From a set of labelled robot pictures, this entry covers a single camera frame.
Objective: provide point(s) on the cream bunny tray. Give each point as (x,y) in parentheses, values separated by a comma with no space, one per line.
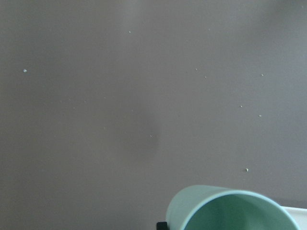
(299,215)

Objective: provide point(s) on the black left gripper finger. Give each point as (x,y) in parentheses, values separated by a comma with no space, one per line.
(162,226)

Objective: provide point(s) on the green plastic cup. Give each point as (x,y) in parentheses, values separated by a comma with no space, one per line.
(203,207)

